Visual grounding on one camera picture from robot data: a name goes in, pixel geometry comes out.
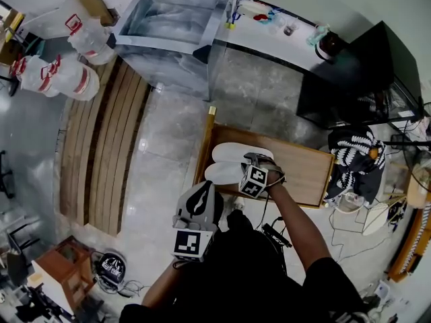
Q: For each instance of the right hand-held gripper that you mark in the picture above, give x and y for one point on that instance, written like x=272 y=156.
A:
x=254 y=180

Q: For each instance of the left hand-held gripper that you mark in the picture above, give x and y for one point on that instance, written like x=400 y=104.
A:
x=192 y=244

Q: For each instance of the white slipper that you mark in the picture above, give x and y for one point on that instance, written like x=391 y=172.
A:
x=229 y=151
x=222 y=173

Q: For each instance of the person's left forearm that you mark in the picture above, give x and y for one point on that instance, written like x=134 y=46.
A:
x=160 y=288

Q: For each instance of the person's right forearm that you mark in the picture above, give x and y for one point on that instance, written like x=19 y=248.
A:
x=296 y=227

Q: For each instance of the person's right hand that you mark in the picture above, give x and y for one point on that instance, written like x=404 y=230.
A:
x=276 y=177

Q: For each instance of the person's grey shoe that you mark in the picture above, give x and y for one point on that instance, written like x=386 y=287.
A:
x=239 y=204

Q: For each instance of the person's black clothing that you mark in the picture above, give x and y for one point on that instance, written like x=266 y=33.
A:
x=235 y=281

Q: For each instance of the black white striped cloth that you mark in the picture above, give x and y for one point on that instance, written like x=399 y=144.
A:
x=350 y=146

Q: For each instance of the black round device with stickers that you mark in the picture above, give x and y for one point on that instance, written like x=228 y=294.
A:
x=111 y=266

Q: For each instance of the round beige chair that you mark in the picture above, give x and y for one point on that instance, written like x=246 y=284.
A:
x=347 y=209

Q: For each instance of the clear plastic water bottle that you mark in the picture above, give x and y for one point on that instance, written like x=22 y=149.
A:
x=353 y=199

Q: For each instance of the wooden slat platform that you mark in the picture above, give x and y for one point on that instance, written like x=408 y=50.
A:
x=101 y=146

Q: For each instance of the white low ledge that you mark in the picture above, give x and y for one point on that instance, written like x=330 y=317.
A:
x=269 y=44

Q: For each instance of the small orange object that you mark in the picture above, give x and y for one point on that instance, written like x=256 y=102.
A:
x=373 y=153

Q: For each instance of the clear plastic storage bin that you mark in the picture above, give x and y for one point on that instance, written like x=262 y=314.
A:
x=168 y=69

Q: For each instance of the plastic cup with dark drink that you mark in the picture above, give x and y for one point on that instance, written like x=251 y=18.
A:
x=291 y=28

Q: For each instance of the dark round kettle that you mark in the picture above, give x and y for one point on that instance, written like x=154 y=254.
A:
x=331 y=45

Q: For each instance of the clear empty plastic cup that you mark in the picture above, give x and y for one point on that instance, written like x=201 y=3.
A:
x=277 y=24

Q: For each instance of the clear green bottle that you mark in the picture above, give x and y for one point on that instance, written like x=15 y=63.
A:
x=316 y=35

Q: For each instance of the black glass-door cabinet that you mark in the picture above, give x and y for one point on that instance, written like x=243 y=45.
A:
x=363 y=69

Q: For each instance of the brown wooden stool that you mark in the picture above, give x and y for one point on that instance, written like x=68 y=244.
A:
x=64 y=264

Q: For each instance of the white container with red print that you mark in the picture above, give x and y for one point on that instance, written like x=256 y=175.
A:
x=250 y=10

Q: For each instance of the round wooden side table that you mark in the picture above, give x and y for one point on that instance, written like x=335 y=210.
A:
x=417 y=190

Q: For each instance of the white panel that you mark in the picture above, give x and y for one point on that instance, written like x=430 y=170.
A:
x=50 y=288

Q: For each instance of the black round stand base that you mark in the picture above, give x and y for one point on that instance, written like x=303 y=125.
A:
x=13 y=87

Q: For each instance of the small cardboard box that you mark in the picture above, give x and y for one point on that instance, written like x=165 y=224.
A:
x=94 y=3

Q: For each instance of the cardboard box with yellow tape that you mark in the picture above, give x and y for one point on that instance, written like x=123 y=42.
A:
x=11 y=35

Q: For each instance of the wooden shelf cart gold frame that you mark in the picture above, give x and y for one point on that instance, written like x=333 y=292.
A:
x=296 y=170

